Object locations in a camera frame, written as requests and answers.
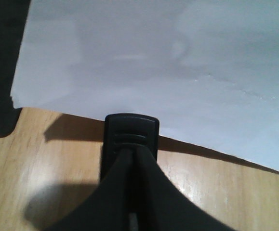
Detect black stapler with orange button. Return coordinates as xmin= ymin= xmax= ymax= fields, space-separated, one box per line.
xmin=49 ymin=113 xmax=229 ymax=231

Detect white paper sheets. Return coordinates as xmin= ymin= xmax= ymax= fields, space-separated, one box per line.
xmin=11 ymin=0 xmax=279 ymax=171

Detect wooden desk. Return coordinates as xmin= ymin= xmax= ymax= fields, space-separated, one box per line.
xmin=0 ymin=108 xmax=279 ymax=231

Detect black computer monitor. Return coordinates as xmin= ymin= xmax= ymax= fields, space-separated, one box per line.
xmin=0 ymin=0 xmax=30 ymax=138

